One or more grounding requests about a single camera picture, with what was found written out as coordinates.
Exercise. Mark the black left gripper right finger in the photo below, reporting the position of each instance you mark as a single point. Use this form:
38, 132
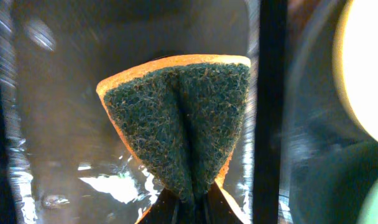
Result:
213, 208

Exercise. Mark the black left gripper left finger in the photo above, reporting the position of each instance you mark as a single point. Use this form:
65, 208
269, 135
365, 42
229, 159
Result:
168, 209

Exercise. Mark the orange green scrub sponge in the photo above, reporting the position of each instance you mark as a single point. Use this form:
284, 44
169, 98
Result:
181, 116

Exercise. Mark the yellow plate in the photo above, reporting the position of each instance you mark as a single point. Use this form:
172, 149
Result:
355, 63

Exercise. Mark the mint green plate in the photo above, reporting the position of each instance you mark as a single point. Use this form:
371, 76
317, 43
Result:
369, 209

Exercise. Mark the round black tray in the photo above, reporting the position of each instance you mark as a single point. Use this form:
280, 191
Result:
331, 163

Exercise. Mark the rectangular black water tray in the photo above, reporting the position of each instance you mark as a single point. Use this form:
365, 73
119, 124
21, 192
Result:
65, 161

